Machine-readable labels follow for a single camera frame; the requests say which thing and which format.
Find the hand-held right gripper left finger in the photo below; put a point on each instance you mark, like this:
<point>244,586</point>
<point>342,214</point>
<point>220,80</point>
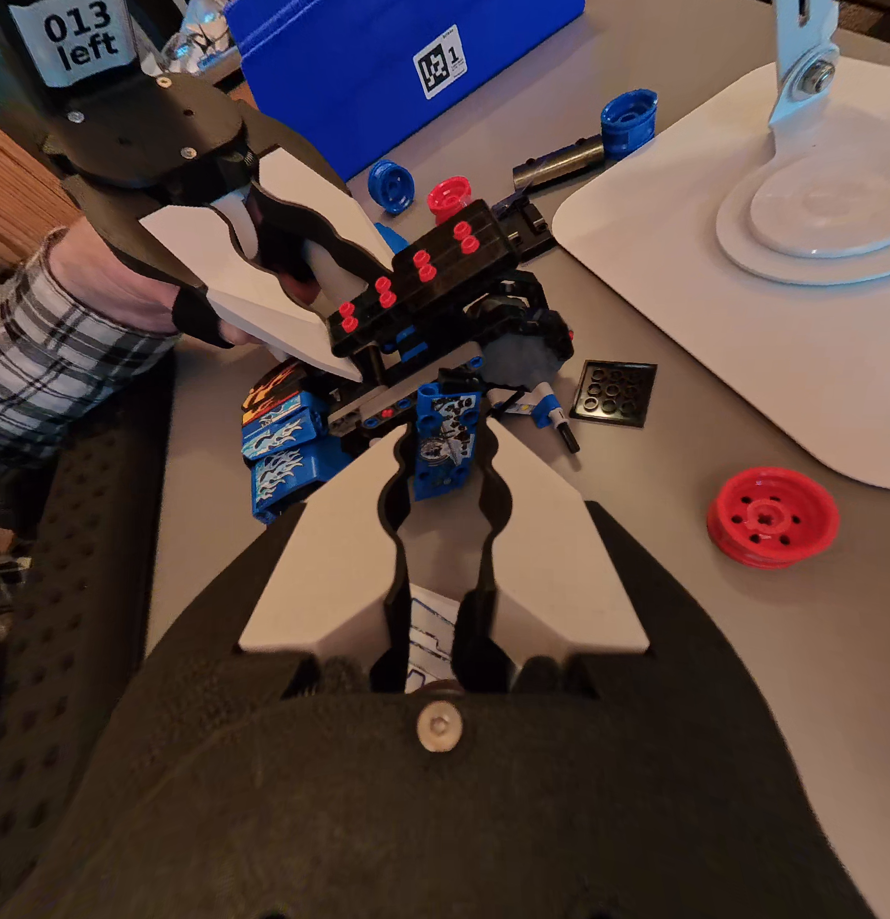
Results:
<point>323,567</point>

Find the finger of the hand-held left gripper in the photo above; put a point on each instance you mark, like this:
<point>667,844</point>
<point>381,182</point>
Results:
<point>323,194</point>
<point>222,273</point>

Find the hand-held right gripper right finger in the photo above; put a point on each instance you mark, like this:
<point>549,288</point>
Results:
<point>559,567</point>

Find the toy brick truck model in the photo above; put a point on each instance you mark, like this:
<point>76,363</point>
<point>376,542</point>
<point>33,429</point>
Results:
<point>445,265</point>

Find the blue skull sticker panel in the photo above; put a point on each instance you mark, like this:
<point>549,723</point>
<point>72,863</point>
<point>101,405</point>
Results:
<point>445,445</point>

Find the person's left forearm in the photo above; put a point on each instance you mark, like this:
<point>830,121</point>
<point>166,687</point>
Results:
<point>50,373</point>

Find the person's left hand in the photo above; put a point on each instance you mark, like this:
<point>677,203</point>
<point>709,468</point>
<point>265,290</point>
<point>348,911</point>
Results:
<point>121,287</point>

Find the blue storage bin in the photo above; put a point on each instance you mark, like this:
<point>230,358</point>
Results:
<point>330,86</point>

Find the colourful sticker sheet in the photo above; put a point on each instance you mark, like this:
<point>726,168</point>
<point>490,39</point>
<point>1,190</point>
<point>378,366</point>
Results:
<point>430,632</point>

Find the red wheel rim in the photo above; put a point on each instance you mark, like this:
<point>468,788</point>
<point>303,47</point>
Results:
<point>448,197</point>
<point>775,517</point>

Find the wooden board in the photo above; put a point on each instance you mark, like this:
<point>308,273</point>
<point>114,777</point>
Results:
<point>21,194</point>

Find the black square plate piece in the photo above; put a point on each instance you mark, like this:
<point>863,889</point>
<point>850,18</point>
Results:
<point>613,393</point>

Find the black cylinder brick piece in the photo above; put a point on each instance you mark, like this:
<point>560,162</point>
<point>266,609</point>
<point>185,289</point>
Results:
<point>559,161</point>

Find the black perforated mat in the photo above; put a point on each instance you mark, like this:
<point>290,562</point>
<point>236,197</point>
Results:
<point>71,538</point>

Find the white book stand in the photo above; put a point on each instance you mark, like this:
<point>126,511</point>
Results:
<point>703,287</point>

